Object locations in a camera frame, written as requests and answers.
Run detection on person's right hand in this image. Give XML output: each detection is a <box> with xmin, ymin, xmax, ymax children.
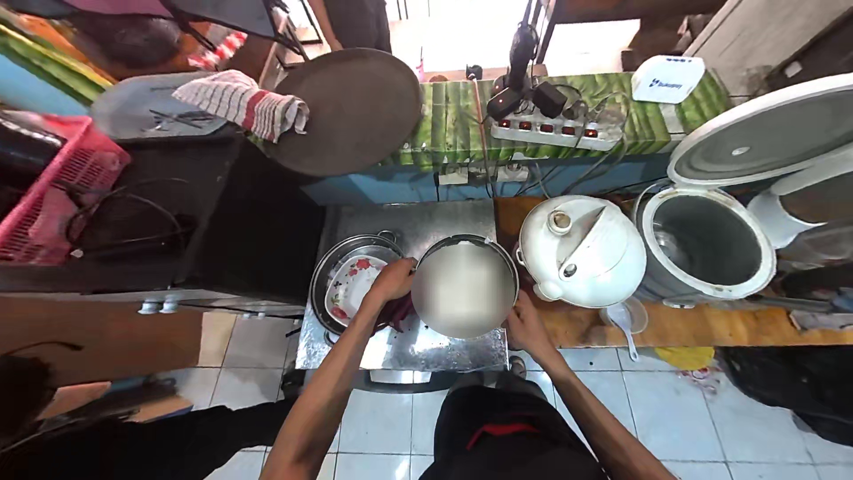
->
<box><xmin>505</xmin><ymin>289</ymin><xmax>557</xmax><ymax>369</ymax></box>

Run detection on person's left hand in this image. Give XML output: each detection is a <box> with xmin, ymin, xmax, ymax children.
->
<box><xmin>371</xmin><ymin>257</ymin><xmax>419</xmax><ymax>306</ymax></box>

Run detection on round metal pot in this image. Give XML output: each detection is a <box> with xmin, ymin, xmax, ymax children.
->
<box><xmin>411</xmin><ymin>233</ymin><xmax>519</xmax><ymax>340</ymax></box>

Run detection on person's right forearm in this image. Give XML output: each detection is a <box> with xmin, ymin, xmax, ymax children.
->
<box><xmin>538</xmin><ymin>347</ymin><xmax>679</xmax><ymax>480</ymax></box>

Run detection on person's left forearm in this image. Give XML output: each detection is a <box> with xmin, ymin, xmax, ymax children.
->
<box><xmin>259</xmin><ymin>291</ymin><xmax>386</xmax><ymax>480</ymax></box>

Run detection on silver metal basin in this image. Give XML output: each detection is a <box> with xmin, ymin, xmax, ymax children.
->
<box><xmin>323</xmin><ymin>244</ymin><xmax>402</xmax><ymax>328</ymax></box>

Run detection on dark red cloth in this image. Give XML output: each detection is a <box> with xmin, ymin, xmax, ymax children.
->
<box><xmin>368</xmin><ymin>293</ymin><xmax>418</xmax><ymax>334</ymax></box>

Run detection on person's legs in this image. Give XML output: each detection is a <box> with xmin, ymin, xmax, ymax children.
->
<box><xmin>449</xmin><ymin>355</ymin><xmax>555</xmax><ymax>405</ymax></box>

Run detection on white floral bowl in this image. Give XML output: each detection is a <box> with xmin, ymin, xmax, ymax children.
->
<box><xmin>325</xmin><ymin>255</ymin><xmax>389</xmax><ymax>326</ymax></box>

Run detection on silver metal stove table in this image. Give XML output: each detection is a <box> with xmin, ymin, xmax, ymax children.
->
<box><xmin>295</xmin><ymin>199</ymin><xmax>510</xmax><ymax>373</ymax></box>

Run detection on large dark metal pan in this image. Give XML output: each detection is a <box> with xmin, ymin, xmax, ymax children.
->
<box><xmin>310</xmin><ymin>231</ymin><xmax>405</xmax><ymax>337</ymax></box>

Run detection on white round water jug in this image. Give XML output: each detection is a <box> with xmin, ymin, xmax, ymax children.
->
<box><xmin>515</xmin><ymin>195</ymin><xmax>648</xmax><ymax>309</ymax></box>

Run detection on white plastic ladle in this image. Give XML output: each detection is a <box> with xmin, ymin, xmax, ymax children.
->
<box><xmin>605</xmin><ymin>303</ymin><xmax>640</xmax><ymax>363</ymax></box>

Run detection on person's body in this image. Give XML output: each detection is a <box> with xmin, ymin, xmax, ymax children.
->
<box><xmin>419</xmin><ymin>384</ymin><xmax>610</xmax><ymax>480</ymax></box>

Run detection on clear plastic cup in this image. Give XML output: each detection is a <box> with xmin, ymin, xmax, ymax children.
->
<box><xmin>600</xmin><ymin>296</ymin><xmax>649</xmax><ymax>336</ymax></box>

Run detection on green bamboo print cloth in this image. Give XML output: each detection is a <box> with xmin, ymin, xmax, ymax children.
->
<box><xmin>379</xmin><ymin>69</ymin><xmax>734</xmax><ymax>173</ymax></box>

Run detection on black box cabinet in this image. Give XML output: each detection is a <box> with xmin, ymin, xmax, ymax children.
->
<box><xmin>0</xmin><ymin>119</ymin><xmax>327</xmax><ymax>308</ymax></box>

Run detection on large round brown tray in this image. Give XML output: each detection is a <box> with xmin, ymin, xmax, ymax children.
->
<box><xmin>259</xmin><ymin>47</ymin><xmax>424</xmax><ymax>178</ymax></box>

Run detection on yellow round plate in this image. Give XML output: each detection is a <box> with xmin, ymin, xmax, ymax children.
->
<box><xmin>654</xmin><ymin>346</ymin><xmax>715</xmax><ymax>372</ymax></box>

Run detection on white power strip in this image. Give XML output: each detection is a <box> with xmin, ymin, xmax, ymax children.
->
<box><xmin>490</xmin><ymin>115</ymin><xmax>625</xmax><ymax>152</ymax></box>

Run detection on black power adapter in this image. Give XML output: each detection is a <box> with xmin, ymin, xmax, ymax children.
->
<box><xmin>486</xmin><ymin>88</ymin><xmax>525</xmax><ymax>122</ymax></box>
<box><xmin>531</xmin><ymin>80</ymin><xmax>568</xmax><ymax>120</ymax></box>

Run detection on wooden bench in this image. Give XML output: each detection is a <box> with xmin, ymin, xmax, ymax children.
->
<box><xmin>494</xmin><ymin>195</ymin><xmax>853</xmax><ymax>349</ymax></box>

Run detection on striped white red towel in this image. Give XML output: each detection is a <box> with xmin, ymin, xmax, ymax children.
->
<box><xmin>172</xmin><ymin>69</ymin><xmax>311</xmax><ymax>144</ymax></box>

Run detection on white rice cooker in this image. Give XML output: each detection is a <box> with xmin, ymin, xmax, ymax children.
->
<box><xmin>633</xmin><ymin>73</ymin><xmax>853</xmax><ymax>309</ymax></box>

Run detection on white router box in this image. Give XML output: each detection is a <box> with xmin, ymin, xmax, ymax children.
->
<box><xmin>631</xmin><ymin>55</ymin><xmax>706</xmax><ymax>105</ymax></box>

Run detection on pink plastic basket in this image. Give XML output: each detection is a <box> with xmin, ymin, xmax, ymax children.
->
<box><xmin>0</xmin><ymin>111</ymin><xmax>132</xmax><ymax>267</ymax></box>

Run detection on black coiled cable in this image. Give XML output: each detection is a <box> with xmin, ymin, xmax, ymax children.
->
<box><xmin>69</xmin><ymin>177</ymin><xmax>190</xmax><ymax>258</ymax></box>

